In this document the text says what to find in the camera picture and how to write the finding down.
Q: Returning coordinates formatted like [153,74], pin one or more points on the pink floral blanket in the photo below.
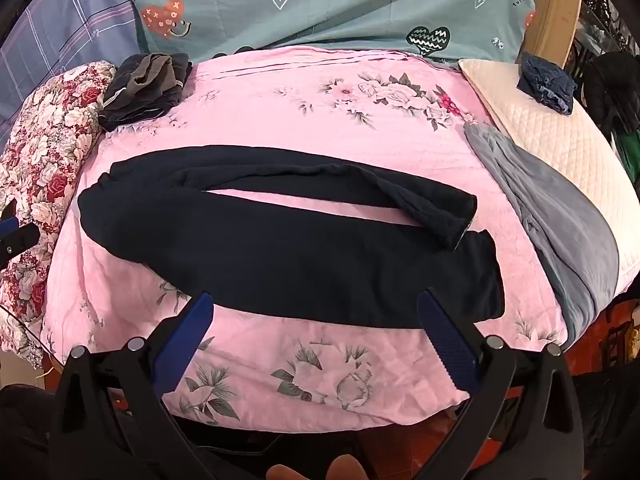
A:
[300,110]

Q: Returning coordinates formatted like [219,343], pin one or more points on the green cloth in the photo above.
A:
[631,152]

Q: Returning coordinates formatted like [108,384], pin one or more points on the wooden headboard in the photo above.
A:
[557,10]

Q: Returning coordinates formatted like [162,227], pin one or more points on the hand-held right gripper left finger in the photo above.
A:
[186,340]

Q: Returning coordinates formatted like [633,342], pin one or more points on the black jacket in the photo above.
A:
[612,85]

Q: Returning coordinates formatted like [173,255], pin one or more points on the teal heart-print cover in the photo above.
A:
[300,10]

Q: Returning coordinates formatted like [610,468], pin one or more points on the red floral quilt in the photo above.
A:
[50,150]

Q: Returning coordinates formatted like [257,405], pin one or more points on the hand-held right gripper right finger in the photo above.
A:
[447,345]

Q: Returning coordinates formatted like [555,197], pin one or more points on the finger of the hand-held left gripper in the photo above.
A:
[20,237]

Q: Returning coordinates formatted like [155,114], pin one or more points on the blue plaid cloth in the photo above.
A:
[60,35]

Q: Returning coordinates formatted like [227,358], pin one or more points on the black pants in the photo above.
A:
[300,260]

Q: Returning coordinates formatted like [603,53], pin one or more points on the dark blue folded cloth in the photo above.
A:
[547,82]

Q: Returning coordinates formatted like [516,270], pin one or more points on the cream quilted mat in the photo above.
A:
[550,130]

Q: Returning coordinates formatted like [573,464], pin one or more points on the grey pants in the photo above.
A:
[555,230]

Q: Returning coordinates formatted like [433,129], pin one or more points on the stack of folded dark clothes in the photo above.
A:
[145,90]

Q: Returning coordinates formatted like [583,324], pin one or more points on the black metal grille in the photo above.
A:
[605,10]

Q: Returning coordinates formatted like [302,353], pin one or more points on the person's right hand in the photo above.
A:
[315,469]

